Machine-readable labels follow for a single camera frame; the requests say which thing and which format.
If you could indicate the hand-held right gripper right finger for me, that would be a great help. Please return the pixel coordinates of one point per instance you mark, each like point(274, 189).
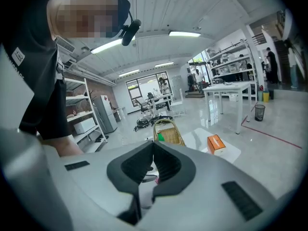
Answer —
point(173, 170)

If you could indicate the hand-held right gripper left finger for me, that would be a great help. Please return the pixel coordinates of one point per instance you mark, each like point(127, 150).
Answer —
point(130, 167)

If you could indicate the pink small bottle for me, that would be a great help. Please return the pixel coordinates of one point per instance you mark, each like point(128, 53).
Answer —
point(157, 180)

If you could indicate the woven wicker basket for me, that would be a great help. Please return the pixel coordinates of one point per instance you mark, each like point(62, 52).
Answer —
point(172, 136)

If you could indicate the green small bottle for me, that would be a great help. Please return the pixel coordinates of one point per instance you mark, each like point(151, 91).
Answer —
point(161, 137)

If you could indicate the person's left forearm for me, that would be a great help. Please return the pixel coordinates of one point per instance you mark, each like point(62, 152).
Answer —
point(65, 147)

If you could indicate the round black robot vacuum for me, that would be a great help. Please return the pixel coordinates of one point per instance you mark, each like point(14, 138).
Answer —
point(143, 123)

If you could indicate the orange tissue box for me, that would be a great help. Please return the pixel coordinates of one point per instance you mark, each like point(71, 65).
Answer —
point(215, 144)

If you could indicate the grey fridge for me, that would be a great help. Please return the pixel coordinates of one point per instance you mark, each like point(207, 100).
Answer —
point(104, 114)

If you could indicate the white microwave box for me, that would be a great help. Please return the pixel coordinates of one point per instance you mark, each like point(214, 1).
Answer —
point(84, 125)

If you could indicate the black office chair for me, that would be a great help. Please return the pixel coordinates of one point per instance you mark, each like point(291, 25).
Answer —
point(144, 106)

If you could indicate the white desk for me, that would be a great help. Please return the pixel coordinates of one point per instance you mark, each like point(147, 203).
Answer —
point(228, 86)
point(161, 98)

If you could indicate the black framed window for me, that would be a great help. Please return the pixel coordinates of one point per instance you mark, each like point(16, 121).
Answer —
point(144, 90)

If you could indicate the white metal shelf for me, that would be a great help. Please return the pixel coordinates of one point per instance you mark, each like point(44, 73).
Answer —
point(79, 100)

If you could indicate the ceiling light bar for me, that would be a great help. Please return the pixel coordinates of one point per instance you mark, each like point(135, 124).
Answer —
point(111, 46)
point(164, 64)
point(184, 34)
point(129, 73)

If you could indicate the black mesh trash bin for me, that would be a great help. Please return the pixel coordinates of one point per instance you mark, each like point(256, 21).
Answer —
point(260, 112)

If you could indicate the green bin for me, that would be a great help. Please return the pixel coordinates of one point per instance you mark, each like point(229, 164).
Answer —
point(260, 96)

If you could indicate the yellow bin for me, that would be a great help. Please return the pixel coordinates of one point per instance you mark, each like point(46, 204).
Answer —
point(265, 96)

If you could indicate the white storage shelf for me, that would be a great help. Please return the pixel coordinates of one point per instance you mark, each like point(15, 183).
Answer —
point(231, 64)

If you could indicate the person's black shirt torso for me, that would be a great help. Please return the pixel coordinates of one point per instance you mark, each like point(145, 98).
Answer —
point(36, 68)

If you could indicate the white air conditioner unit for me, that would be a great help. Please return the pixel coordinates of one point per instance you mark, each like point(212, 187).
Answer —
point(65, 45)

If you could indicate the person's head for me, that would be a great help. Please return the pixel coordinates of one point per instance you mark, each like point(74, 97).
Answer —
point(84, 16)

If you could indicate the black head camera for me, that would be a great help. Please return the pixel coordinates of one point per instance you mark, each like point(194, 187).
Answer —
point(130, 32)

